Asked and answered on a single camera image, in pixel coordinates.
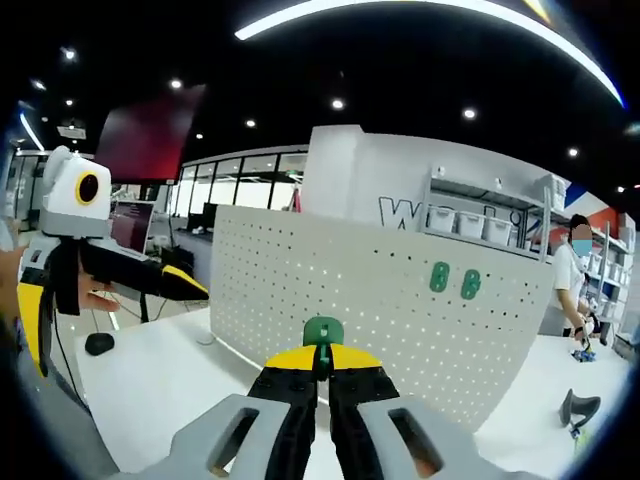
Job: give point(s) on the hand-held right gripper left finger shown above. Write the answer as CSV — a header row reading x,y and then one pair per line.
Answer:
x,y
200,450

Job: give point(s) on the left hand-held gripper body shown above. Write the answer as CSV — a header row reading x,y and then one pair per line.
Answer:
x,y
65,210

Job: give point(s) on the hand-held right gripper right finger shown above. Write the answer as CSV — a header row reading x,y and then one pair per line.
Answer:
x,y
450,450

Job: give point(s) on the green hook assembly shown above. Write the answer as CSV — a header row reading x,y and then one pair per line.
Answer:
x,y
315,334
470,292
439,286

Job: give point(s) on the white perforated mounting plate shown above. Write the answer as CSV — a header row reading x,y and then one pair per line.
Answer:
x,y
300,280

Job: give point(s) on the person's left hand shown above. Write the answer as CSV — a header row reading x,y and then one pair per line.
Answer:
x,y
100,300

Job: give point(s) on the black computer mouse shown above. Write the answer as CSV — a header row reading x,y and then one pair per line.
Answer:
x,y
100,344

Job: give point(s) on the large hanging dark screen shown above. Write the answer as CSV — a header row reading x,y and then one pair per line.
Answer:
x,y
150,135

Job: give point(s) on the small colourful packet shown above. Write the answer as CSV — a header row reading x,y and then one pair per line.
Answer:
x,y
580,433

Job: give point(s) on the grey curved stand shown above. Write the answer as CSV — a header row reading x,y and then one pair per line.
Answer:
x,y
577,406

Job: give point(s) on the small blue yellow object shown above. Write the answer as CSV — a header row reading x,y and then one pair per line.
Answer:
x,y
583,355

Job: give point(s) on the red hanging cloth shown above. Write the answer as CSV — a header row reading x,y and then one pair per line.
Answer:
x,y
297,200

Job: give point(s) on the white storage bin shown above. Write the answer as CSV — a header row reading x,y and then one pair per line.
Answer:
x,y
471,223
499,228
442,220

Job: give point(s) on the grey metal shelf rack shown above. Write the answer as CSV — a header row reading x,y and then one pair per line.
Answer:
x,y
546,225

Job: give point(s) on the person in white shirt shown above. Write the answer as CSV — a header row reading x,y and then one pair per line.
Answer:
x,y
605,250

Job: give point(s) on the ceiling spotlights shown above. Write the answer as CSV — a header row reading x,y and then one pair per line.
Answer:
x,y
337,104

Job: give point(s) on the stack of white boxes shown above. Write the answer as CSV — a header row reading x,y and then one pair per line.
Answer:
x,y
554,190

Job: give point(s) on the ceiling light strip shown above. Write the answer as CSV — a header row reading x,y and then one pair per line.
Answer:
x,y
400,10

